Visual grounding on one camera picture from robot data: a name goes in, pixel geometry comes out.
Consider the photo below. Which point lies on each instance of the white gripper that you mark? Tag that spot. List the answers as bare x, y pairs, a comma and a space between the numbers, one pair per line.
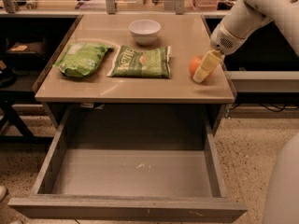
224, 42

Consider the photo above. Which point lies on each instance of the orange fruit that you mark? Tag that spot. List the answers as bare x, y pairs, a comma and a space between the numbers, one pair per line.
195, 65

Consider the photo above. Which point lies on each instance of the black side stand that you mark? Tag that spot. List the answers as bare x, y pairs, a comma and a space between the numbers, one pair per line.
22, 62

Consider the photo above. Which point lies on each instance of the white bowl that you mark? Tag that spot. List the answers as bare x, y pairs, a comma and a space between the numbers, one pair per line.
144, 32

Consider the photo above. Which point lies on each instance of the white shoe tip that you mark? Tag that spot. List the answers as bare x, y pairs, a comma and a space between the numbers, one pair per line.
3, 193

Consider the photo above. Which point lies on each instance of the green Kettle chip bag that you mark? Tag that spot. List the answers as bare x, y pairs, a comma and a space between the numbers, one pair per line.
130, 62

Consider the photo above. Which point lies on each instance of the light green snack bag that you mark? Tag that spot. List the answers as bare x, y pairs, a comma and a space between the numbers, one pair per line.
82, 59

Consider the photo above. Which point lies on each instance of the open grey top drawer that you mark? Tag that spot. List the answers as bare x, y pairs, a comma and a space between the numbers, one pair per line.
132, 162

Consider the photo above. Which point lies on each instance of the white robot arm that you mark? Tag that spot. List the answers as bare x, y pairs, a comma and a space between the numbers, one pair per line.
245, 17

